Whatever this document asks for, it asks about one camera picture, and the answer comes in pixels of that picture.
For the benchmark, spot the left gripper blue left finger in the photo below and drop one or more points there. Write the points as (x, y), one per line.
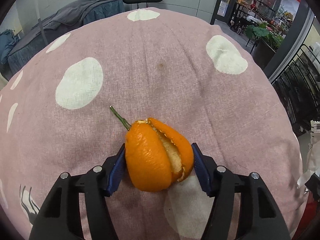
(59, 215)

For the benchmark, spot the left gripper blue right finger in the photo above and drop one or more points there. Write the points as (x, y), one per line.
(259, 217)

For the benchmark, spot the orange peel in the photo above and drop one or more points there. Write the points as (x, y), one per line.
(156, 155)

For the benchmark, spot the white paper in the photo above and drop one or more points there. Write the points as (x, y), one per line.
(312, 161)

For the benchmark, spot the pink polka dot bedspread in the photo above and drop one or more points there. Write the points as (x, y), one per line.
(149, 63)

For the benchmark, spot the green potted plant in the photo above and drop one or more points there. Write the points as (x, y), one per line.
(263, 34)

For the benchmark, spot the black wire drawer rack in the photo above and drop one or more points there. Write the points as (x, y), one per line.
(298, 88)

